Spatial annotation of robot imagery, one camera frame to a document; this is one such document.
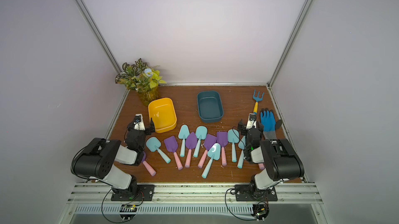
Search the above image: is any blue grey garden glove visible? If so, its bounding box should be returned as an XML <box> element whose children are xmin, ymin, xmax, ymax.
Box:
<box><xmin>260</xmin><ymin>108</ymin><xmax>283</xmax><ymax>140</ymax></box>

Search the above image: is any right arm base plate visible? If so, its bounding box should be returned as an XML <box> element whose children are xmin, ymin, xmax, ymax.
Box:
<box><xmin>232</xmin><ymin>184</ymin><xmax>278</xmax><ymax>202</ymax></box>

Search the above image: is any aluminium front rail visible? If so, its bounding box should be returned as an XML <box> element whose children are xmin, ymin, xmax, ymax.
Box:
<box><xmin>67</xmin><ymin>182</ymin><xmax>323</xmax><ymax>204</ymax></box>

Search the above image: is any left circuit board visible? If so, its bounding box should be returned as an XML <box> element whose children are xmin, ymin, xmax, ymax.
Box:
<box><xmin>119</xmin><ymin>204</ymin><xmax>138</xmax><ymax>222</ymax></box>

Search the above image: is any circuit board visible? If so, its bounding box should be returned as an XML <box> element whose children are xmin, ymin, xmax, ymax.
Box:
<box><xmin>119</xmin><ymin>204</ymin><xmax>138</xmax><ymax>222</ymax></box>
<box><xmin>252</xmin><ymin>202</ymin><xmax>270</xmax><ymax>222</ymax></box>

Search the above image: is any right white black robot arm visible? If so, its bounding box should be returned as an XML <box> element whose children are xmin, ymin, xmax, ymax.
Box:
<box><xmin>237</xmin><ymin>120</ymin><xmax>304</xmax><ymax>195</ymax></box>

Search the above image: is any yellow plastic storage box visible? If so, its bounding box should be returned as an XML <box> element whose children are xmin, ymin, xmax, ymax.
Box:
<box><xmin>148</xmin><ymin>98</ymin><xmax>177</xmax><ymax>133</ymax></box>

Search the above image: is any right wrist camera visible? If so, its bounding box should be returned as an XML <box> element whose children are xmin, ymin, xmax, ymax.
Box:
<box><xmin>246</xmin><ymin>113</ymin><xmax>257</xmax><ymax>129</ymax></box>

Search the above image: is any teal shovel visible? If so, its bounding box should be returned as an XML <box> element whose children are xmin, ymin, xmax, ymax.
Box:
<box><xmin>145</xmin><ymin>137</ymin><xmax>171</xmax><ymax>164</ymax></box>
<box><xmin>228</xmin><ymin>129</ymin><xmax>240</xmax><ymax>163</ymax></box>
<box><xmin>193</xmin><ymin>126</ymin><xmax>207</xmax><ymax>158</ymax></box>
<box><xmin>202</xmin><ymin>143</ymin><xmax>221</xmax><ymax>179</ymax></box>
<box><xmin>178</xmin><ymin>125</ymin><xmax>190</xmax><ymax>157</ymax></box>

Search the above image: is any right circuit board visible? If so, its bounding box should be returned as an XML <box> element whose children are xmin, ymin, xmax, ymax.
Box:
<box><xmin>252</xmin><ymin>202</ymin><xmax>270</xmax><ymax>222</ymax></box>

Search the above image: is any teal shovel eleventh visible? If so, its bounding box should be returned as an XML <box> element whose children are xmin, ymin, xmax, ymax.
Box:
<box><xmin>237</xmin><ymin>136</ymin><xmax>246</xmax><ymax>169</ymax></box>

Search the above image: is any dark teal storage box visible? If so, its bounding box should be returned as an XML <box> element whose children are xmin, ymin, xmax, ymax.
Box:
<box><xmin>197</xmin><ymin>91</ymin><xmax>224</xmax><ymax>123</ymax></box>

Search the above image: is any blue yellow garden rake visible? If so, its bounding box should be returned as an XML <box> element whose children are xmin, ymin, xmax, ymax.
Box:
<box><xmin>252</xmin><ymin>90</ymin><xmax>264</xmax><ymax>114</ymax></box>

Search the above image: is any purple shovel pink handle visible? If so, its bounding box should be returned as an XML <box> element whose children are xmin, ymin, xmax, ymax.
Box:
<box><xmin>164</xmin><ymin>136</ymin><xmax>183</xmax><ymax>170</ymax></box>
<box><xmin>185</xmin><ymin>132</ymin><xmax>197</xmax><ymax>168</ymax></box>
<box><xmin>141</xmin><ymin>152</ymin><xmax>156</xmax><ymax>176</ymax></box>
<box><xmin>217</xmin><ymin>132</ymin><xmax>228</xmax><ymax>166</ymax></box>
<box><xmin>258</xmin><ymin>163</ymin><xmax>265</xmax><ymax>170</ymax></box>
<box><xmin>197</xmin><ymin>134</ymin><xmax>217</xmax><ymax>169</ymax></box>

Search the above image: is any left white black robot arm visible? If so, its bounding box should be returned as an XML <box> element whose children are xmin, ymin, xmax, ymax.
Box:
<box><xmin>71</xmin><ymin>114</ymin><xmax>155</xmax><ymax>198</ymax></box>

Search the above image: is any potted green plant vase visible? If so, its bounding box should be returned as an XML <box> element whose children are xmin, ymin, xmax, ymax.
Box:
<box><xmin>115</xmin><ymin>58</ymin><xmax>167</xmax><ymax>106</ymax></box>

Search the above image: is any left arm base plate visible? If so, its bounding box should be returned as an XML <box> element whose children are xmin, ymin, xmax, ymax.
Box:
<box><xmin>111</xmin><ymin>184</ymin><xmax>155</xmax><ymax>202</ymax></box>

